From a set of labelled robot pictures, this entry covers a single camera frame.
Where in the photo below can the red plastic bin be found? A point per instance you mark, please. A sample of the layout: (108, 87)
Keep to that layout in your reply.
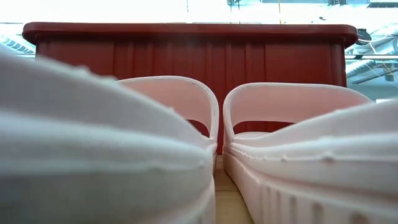
(186, 53)

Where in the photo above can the pink rubber slide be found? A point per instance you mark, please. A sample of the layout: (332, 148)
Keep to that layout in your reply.
(93, 140)
(311, 171)

